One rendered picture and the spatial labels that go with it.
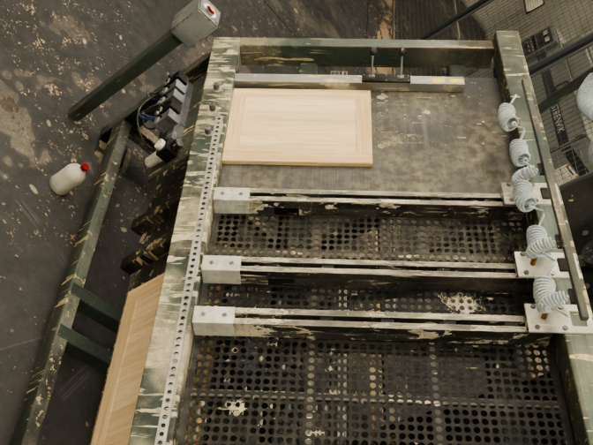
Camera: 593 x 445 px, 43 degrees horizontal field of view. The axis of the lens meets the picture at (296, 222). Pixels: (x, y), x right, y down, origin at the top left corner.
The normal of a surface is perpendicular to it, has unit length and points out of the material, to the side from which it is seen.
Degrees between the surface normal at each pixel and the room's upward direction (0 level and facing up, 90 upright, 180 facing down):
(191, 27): 90
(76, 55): 0
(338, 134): 51
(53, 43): 0
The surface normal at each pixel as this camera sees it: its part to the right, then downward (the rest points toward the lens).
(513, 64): -0.02, -0.67
